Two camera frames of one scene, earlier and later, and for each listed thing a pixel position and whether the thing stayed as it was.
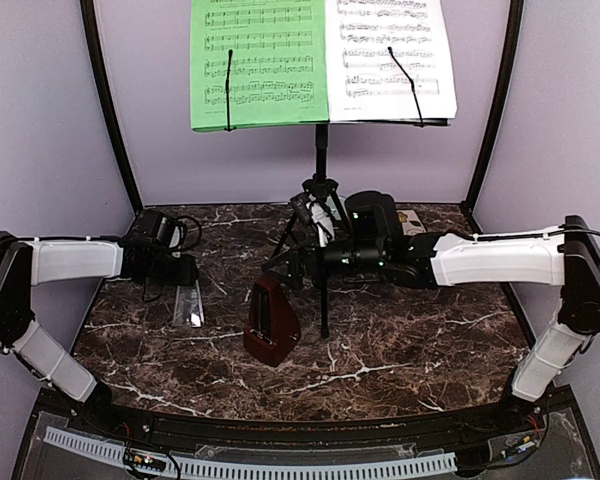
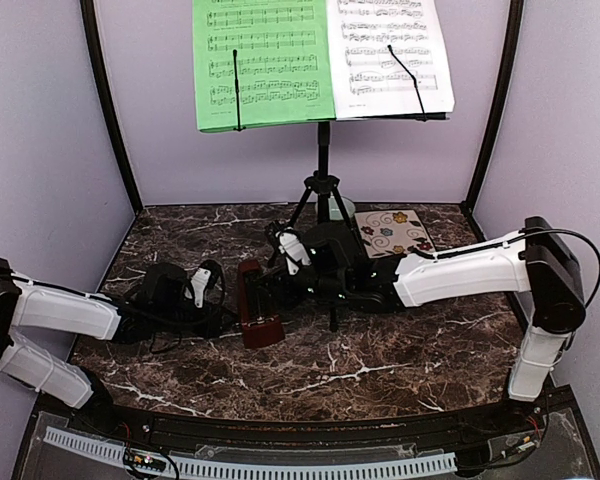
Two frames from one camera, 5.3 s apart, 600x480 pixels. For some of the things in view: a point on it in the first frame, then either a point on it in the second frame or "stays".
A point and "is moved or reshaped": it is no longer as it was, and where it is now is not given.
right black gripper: x=311 y=256 to x=282 y=295
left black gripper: x=186 y=276 to x=210 y=326
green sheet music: x=278 y=70 stays
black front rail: x=288 y=432 stays
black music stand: x=322 y=187 is moved or reshaped
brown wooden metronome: x=272 y=330 is moved or reshaped
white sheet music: x=364 y=80 stays
